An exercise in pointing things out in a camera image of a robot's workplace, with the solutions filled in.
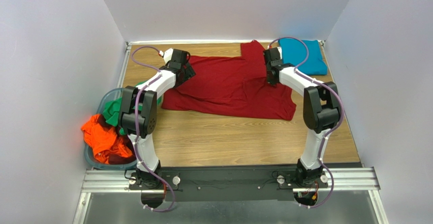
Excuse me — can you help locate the folded blue t shirt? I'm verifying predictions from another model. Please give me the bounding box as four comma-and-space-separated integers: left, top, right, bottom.
279, 39, 328, 77

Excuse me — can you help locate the dark red t shirt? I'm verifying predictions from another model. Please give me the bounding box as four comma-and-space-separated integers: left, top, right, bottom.
162, 40, 296, 120

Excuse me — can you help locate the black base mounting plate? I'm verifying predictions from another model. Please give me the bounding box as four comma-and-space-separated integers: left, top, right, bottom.
125, 164, 337, 205

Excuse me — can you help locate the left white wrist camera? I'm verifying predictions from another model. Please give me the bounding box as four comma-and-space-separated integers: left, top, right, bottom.
159, 48, 174, 63

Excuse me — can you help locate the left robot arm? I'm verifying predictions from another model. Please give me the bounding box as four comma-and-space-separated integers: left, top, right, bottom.
118, 48, 196, 188

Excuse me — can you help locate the aluminium rail frame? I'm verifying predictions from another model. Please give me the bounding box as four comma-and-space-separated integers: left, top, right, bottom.
73, 168, 389, 223

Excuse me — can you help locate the orange t shirt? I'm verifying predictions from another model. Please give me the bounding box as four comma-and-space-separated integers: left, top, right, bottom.
81, 114, 128, 164

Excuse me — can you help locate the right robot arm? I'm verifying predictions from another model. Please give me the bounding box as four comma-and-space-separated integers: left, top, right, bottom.
263, 47, 342, 185

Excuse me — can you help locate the green t shirt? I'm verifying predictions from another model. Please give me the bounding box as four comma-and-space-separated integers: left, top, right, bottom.
102, 86, 162, 139

